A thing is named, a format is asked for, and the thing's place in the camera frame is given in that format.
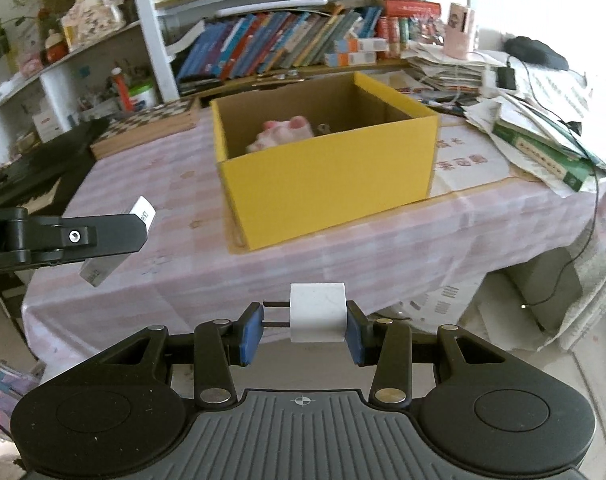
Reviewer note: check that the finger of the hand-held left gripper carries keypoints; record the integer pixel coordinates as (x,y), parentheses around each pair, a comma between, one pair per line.
(108,235)

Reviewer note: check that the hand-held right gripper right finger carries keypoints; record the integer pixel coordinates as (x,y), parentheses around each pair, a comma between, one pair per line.
(357,335)

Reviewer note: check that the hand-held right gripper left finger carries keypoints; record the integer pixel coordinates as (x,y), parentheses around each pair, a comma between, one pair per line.
(251,335)

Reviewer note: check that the small white packet box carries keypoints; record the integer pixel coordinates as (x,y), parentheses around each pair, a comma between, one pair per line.
(100,272)

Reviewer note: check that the white charger plug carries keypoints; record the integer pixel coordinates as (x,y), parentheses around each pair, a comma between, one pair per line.
(315,312)

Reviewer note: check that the yellow cardboard box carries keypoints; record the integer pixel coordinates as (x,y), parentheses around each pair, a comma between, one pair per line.
(323,185)

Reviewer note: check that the pink pig plush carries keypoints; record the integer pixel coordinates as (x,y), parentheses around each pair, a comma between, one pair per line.
(283,132)

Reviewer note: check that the black electronic keyboard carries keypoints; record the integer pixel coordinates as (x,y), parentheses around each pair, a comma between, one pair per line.
(43,165)

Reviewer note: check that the white box red label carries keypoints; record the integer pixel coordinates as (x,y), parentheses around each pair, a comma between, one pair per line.
(48,127)

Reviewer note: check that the wooden chessboard box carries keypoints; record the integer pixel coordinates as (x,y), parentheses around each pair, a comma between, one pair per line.
(148,120)

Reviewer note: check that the green lid white jar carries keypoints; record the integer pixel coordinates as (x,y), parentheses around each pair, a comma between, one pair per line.
(143,95)

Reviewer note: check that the red white glue tube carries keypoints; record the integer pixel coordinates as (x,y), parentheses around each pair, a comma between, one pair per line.
(122,90)

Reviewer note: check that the purple patterned bag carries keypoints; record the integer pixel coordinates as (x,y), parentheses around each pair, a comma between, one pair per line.
(13,400)

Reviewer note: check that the black stapler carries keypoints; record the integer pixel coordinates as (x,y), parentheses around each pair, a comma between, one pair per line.
(198,87)

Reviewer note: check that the red white doll figurine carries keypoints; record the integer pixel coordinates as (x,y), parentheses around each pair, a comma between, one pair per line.
(55,50)

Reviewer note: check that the white bookshelf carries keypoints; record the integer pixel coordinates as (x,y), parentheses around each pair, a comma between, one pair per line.
(150,35)

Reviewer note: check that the white knitted blanket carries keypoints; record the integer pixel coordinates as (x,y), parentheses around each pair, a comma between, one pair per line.
(598,285)

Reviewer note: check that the row of colourful books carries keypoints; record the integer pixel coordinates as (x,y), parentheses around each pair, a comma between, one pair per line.
(273,42)

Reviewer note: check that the green book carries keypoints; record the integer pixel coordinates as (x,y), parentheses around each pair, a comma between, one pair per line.
(533,152)

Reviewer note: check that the orange white small box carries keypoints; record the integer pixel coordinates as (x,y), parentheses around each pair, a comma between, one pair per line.
(363,45)
(350,59)

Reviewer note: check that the white lamp bar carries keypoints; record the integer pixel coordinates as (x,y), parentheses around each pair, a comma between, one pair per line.
(273,8)

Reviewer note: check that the stack of papers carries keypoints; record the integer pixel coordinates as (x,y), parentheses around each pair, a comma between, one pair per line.
(443,67)

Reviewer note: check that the black power adapter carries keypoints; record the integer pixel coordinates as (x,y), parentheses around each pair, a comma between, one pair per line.
(506,79)

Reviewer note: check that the pile of loose papers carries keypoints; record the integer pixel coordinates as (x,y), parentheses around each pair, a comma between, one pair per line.
(548,95)

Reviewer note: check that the pink paper holder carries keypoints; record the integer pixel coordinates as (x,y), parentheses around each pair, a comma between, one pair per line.
(459,32)

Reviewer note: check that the red book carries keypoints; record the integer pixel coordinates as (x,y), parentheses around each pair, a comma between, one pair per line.
(408,9)

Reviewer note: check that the black rounded case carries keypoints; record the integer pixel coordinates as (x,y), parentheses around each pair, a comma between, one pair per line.
(535,52)

